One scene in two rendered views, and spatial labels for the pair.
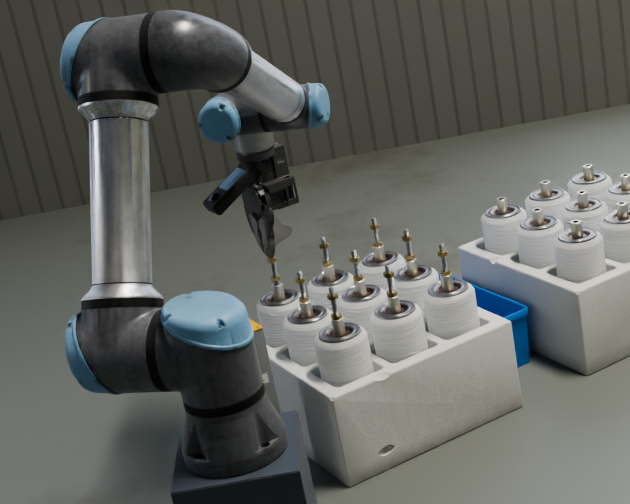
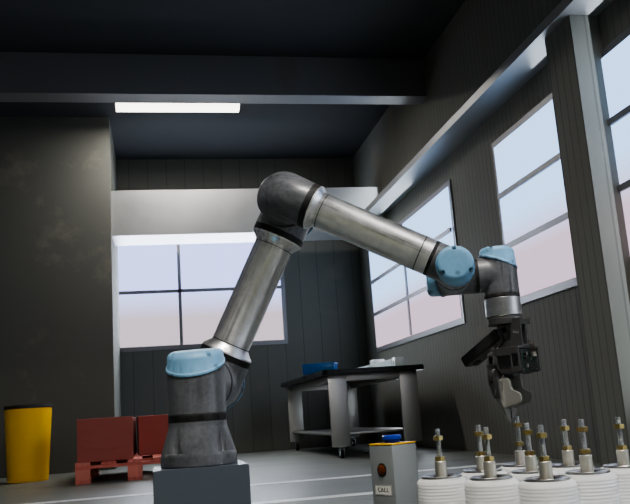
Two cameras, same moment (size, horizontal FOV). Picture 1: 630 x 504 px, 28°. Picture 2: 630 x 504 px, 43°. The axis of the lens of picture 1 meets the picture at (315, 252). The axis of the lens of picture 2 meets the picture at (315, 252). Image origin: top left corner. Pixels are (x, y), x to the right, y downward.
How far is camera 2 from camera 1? 2.23 m
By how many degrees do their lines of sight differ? 82
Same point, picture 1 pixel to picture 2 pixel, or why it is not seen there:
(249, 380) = (178, 403)
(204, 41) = (269, 186)
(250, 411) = (175, 426)
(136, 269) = (220, 330)
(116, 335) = not seen: hidden behind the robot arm
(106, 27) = not seen: hidden behind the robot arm
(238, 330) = (177, 364)
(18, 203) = not seen: outside the picture
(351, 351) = (422, 489)
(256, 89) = (338, 231)
